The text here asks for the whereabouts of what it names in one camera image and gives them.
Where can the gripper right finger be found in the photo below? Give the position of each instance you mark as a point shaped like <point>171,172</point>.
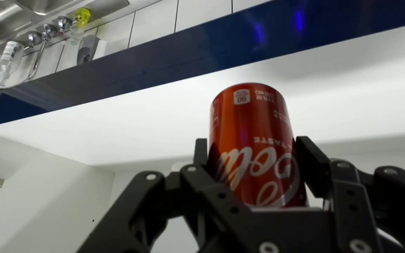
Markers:
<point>350,196</point>

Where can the clear pump bottle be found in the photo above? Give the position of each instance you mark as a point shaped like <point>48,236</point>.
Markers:
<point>10,56</point>

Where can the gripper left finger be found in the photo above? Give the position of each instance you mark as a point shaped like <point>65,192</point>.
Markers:
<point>202,196</point>

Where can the white cabinet with blue front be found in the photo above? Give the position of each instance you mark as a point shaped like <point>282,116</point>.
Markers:
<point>188,119</point>

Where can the chrome tap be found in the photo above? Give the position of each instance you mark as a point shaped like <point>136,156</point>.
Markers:
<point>47,31</point>

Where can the red soda can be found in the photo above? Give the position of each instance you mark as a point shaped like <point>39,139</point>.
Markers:
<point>251,140</point>

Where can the stainless steel sink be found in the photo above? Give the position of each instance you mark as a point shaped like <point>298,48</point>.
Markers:
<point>19,14</point>

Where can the yellow-capped bottle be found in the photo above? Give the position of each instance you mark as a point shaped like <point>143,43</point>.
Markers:
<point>81,17</point>

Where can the grey soap dispenser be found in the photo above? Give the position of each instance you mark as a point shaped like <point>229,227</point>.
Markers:
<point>88,49</point>

